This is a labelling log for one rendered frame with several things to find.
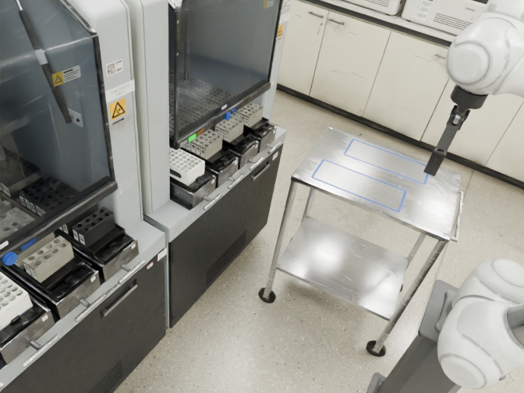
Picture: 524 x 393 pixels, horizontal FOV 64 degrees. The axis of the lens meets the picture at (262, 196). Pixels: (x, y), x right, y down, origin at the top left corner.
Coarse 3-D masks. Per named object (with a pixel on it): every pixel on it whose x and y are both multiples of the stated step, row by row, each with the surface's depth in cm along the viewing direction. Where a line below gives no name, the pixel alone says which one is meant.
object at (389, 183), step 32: (320, 160) 169; (352, 160) 172; (384, 160) 175; (416, 160) 179; (352, 192) 156; (384, 192) 159; (416, 192) 162; (448, 192) 164; (320, 224) 220; (416, 224) 147; (448, 224) 150; (288, 256) 200; (320, 256) 203; (352, 256) 206; (384, 256) 209; (320, 288) 189; (352, 288) 191; (384, 288) 193; (416, 288) 162; (384, 352) 193
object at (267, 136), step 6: (264, 126) 181; (270, 126) 183; (258, 132) 179; (264, 132) 179; (270, 132) 183; (258, 138) 177; (264, 138) 179; (270, 138) 184; (264, 144) 182; (270, 144) 184; (276, 144) 185; (270, 150) 180
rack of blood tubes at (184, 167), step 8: (176, 152) 152; (184, 152) 153; (176, 160) 148; (184, 160) 149; (192, 160) 150; (200, 160) 150; (176, 168) 145; (184, 168) 145; (192, 168) 146; (200, 168) 149; (176, 176) 147; (184, 176) 145; (192, 176) 146
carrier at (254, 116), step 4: (256, 108) 181; (260, 108) 182; (252, 112) 179; (256, 112) 178; (260, 112) 182; (248, 116) 175; (252, 116) 177; (256, 116) 180; (260, 116) 184; (248, 120) 176; (252, 120) 178; (256, 120) 182; (248, 124) 177; (252, 124) 180
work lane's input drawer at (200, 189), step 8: (200, 176) 151; (208, 176) 152; (176, 184) 148; (184, 184) 147; (192, 184) 147; (200, 184) 148; (208, 184) 152; (176, 192) 149; (184, 192) 147; (192, 192) 146; (200, 192) 149; (208, 192) 154; (192, 200) 147; (200, 200) 152; (208, 200) 152; (216, 200) 153
